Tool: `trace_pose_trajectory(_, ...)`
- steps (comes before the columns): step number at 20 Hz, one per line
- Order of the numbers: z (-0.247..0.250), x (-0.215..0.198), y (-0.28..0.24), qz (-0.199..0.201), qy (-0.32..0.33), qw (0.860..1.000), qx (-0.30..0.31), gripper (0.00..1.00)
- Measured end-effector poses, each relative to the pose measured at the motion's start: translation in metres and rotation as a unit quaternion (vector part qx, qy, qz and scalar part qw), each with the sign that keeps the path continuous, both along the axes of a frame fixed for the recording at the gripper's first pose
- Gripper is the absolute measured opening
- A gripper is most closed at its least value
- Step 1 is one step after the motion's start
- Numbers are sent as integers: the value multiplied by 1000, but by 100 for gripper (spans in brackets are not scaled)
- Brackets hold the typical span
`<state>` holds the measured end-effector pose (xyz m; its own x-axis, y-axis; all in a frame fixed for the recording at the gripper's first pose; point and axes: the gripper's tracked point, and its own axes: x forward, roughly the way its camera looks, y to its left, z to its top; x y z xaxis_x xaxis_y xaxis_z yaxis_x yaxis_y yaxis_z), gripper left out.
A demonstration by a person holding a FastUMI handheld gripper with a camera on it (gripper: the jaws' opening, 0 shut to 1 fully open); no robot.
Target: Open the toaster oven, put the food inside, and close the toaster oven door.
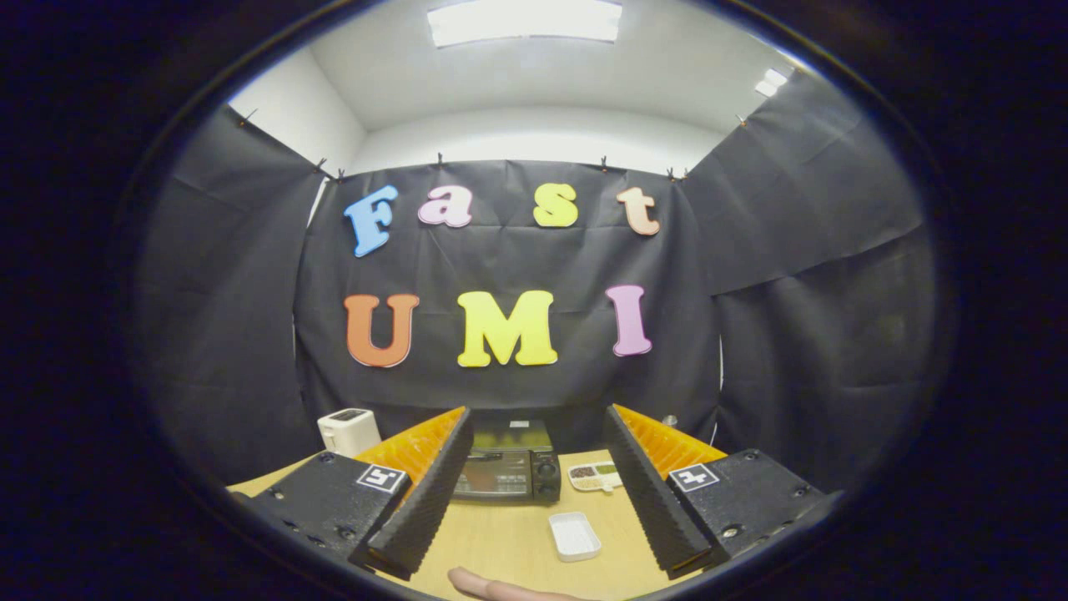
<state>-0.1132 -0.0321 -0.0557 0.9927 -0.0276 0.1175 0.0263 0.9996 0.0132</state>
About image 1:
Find large ceiling light panel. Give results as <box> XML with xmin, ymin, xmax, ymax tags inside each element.
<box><xmin>426</xmin><ymin>0</ymin><xmax>624</xmax><ymax>48</ymax></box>

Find black toaster oven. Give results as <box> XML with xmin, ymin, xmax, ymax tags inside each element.
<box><xmin>451</xmin><ymin>417</ymin><xmax>562</xmax><ymax>504</ymax></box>

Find white rectangular plastic tray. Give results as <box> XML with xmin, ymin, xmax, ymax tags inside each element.
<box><xmin>548</xmin><ymin>511</ymin><xmax>602</xmax><ymax>563</ymax></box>

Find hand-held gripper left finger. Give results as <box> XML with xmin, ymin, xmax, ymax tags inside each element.
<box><xmin>229</xmin><ymin>406</ymin><xmax>476</xmax><ymax>583</ymax></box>

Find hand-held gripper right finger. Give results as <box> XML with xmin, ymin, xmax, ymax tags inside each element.
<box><xmin>602</xmin><ymin>403</ymin><xmax>827</xmax><ymax>579</ymax></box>

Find white pop-up toaster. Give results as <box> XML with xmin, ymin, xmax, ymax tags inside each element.
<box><xmin>317</xmin><ymin>407</ymin><xmax>383</xmax><ymax>458</ymax></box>

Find white divided dish with beans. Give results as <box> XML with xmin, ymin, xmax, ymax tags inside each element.
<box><xmin>567</xmin><ymin>461</ymin><xmax>622</xmax><ymax>493</ymax></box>

